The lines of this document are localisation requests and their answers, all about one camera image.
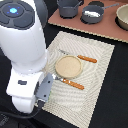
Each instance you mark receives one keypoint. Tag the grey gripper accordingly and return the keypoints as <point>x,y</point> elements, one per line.
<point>44,89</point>

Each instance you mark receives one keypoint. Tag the small white bottle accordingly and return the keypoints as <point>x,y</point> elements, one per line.
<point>92,14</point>

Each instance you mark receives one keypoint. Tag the grey frying pan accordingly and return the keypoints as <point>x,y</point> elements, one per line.
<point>93,8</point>

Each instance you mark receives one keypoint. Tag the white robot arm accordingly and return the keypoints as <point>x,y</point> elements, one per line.
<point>23,43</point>

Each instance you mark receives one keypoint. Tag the beige woven placemat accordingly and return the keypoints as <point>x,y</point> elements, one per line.
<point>69,107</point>

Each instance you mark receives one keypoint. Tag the round wooden plate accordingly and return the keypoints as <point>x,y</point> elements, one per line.
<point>68,66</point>

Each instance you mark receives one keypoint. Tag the dark grey cooking pot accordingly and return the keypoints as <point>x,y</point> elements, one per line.
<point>68,8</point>

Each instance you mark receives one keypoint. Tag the pink stove board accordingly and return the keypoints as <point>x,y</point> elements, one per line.
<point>107,27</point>

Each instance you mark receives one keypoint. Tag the black burner disc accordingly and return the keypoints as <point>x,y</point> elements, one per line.
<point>98,3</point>

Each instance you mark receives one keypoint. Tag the beige bowl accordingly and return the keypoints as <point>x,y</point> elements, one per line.
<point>122,14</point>

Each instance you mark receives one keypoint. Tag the fork with orange handle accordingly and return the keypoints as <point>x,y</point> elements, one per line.
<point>76,85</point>

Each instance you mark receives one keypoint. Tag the knife with orange handle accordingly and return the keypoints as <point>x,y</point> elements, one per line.
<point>79,56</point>

